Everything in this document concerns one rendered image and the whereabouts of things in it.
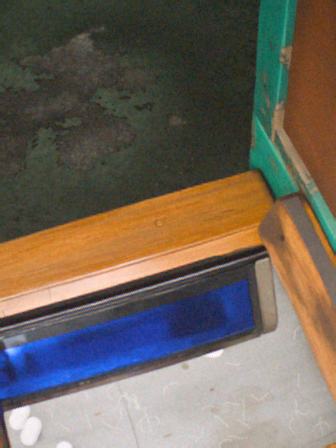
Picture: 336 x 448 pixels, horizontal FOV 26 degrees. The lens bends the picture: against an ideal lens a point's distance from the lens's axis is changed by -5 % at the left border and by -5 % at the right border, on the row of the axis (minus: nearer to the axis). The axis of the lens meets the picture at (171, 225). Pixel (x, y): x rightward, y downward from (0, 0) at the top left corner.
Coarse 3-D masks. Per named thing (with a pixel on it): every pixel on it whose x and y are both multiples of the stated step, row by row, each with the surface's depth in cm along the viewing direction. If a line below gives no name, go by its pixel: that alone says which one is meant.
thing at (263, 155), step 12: (252, 120) 103; (252, 132) 105; (264, 132) 100; (252, 144) 107; (264, 144) 101; (252, 156) 109; (264, 156) 103; (276, 156) 98; (252, 168) 110; (264, 168) 105; (276, 168) 99; (276, 180) 101; (288, 180) 96; (276, 192) 103; (288, 192) 97
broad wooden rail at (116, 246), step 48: (192, 192) 103; (240, 192) 103; (48, 240) 99; (96, 240) 99; (144, 240) 99; (192, 240) 99; (240, 240) 100; (0, 288) 95; (48, 288) 95; (96, 288) 97
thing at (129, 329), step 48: (144, 288) 55; (192, 288) 56; (240, 288) 57; (0, 336) 53; (48, 336) 54; (96, 336) 55; (144, 336) 56; (192, 336) 58; (240, 336) 59; (0, 384) 55; (48, 384) 56; (96, 384) 57
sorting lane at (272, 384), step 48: (288, 336) 93; (144, 384) 90; (192, 384) 90; (240, 384) 90; (288, 384) 89; (48, 432) 86; (96, 432) 86; (144, 432) 86; (192, 432) 86; (240, 432) 86; (288, 432) 85
